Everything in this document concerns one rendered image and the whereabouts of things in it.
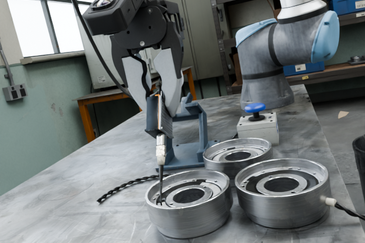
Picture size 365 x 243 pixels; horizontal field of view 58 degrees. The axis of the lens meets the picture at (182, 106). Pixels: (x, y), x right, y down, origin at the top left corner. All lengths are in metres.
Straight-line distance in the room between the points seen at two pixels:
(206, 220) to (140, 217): 0.12
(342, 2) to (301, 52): 3.12
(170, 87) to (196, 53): 3.88
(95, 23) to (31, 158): 2.13
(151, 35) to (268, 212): 0.25
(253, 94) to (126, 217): 0.56
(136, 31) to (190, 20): 3.88
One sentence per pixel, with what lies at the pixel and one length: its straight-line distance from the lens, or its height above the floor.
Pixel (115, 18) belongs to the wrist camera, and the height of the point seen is 1.05.
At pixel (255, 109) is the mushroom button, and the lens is 0.63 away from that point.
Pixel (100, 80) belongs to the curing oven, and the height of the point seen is 0.88.
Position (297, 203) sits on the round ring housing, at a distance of 0.37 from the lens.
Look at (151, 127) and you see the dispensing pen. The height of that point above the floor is 0.92.
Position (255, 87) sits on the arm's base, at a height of 0.86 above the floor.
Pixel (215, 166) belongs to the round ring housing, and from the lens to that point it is 0.48.
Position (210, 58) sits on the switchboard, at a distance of 4.27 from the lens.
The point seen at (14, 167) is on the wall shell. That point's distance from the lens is 2.35.
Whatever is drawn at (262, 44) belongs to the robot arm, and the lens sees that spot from 0.89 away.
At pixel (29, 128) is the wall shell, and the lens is 2.46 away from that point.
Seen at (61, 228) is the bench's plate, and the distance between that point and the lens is 0.51.
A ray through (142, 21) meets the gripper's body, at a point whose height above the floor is 1.05.
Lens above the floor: 1.01
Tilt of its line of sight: 10 degrees down
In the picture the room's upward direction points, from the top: 12 degrees counter-clockwise
